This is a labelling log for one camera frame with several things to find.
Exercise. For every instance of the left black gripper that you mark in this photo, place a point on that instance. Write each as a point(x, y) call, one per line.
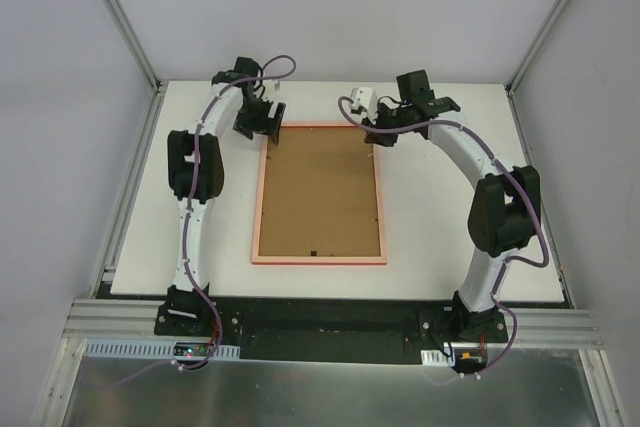
point(257, 124)

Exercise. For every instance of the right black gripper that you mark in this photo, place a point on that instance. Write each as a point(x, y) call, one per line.
point(382, 133)

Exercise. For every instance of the red picture frame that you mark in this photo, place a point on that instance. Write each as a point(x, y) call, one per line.
point(319, 199)

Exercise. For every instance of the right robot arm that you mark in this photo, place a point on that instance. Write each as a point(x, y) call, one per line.
point(505, 209)

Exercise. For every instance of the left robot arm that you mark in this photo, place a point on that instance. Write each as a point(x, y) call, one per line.
point(196, 178)

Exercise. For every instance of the shiny metal floor sheet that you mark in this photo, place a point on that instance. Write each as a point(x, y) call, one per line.
point(527, 388)

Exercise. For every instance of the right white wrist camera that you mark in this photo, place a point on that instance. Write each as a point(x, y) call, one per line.
point(364, 102)

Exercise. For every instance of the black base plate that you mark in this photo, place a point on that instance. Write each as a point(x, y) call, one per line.
point(393, 332)

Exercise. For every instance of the right white cable duct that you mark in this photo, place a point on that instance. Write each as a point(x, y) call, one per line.
point(437, 358)

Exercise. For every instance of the white cable duct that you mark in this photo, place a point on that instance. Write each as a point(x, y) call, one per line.
point(147, 350)
point(437, 358)

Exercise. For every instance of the right aluminium post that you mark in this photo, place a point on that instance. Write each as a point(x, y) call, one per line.
point(552, 18)

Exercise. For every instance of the aluminium post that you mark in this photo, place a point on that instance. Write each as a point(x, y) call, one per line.
point(552, 18)
point(132, 42)

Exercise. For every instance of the right aluminium side rail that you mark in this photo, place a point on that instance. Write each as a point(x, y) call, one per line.
point(528, 154)

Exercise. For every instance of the aluminium side rail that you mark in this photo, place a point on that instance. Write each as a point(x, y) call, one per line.
point(107, 259)
point(528, 154)

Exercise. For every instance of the left aluminium post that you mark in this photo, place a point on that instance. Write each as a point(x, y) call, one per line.
point(132, 42)

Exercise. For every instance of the left aluminium side rail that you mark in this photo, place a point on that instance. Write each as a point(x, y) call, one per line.
point(107, 259)

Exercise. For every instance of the aluminium front rail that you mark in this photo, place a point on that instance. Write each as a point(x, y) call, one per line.
point(136, 318)

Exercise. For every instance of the left white cable duct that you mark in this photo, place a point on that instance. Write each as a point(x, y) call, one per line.
point(147, 350)

